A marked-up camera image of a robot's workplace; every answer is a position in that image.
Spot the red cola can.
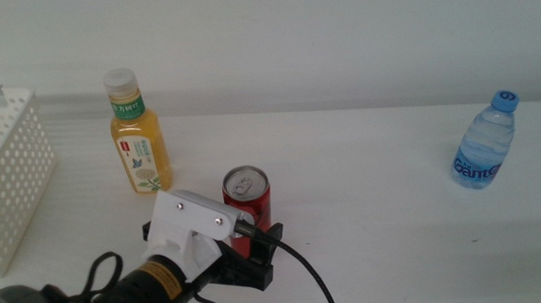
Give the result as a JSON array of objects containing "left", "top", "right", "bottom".
[{"left": 220, "top": 164, "right": 275, "bottom": 261}]

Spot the yellow tea bottle green label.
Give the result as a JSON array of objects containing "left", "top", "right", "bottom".
[{"left": 102, "top": 65, "right": 175, "bottom": 197}]

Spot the clear water bottle blue cap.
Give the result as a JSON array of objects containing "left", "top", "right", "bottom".
[{"left": 446, "top": 88, "right": 524, "bottom": 192}]

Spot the white perforated plastic basket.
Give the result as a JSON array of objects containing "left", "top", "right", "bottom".
[{"left": 0, "top": 85, "right": 65, "bottom": 279}]

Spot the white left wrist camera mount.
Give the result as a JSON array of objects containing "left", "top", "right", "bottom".
[{"left": 140, "top": 185, "right": 259, "bottom": 285}]

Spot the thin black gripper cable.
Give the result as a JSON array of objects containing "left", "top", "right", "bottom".
[{"left": 78, "top": 245, "right": 233, "bottom": 303}]

